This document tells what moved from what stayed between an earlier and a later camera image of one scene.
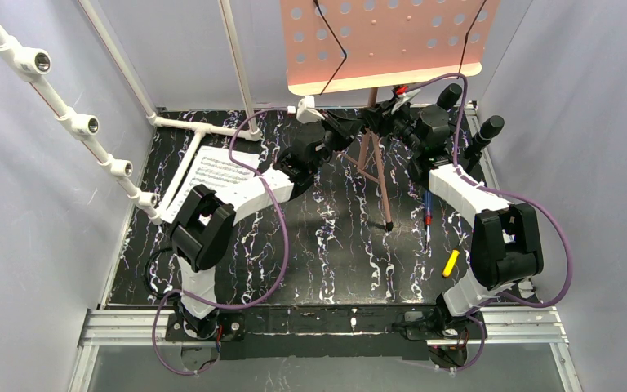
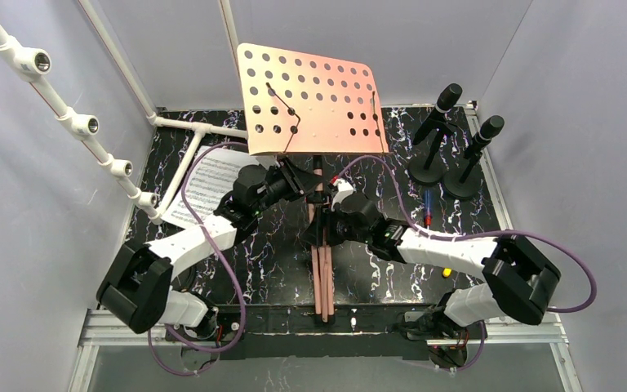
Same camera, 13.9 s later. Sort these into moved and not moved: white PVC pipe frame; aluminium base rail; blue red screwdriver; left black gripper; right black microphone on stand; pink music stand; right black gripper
Moved: pink music stand; right black gripper; left black gripper
Not moved: aluminium base rail; right black microphone on stand; blue red screwdriver; white PVC pipe frame
